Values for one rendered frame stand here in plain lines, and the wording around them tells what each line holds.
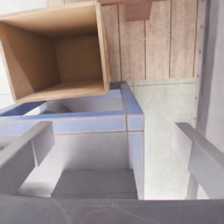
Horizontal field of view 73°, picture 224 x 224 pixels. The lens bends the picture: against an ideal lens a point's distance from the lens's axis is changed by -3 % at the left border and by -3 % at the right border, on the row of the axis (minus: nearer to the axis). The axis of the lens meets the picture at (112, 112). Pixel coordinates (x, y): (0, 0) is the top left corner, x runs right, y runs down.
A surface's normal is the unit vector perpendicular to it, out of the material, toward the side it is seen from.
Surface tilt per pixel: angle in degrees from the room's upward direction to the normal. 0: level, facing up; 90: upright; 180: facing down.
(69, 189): 90
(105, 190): 90
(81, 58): 0
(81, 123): 0
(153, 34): 0
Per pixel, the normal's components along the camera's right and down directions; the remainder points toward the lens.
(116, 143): -0.02, 0.30
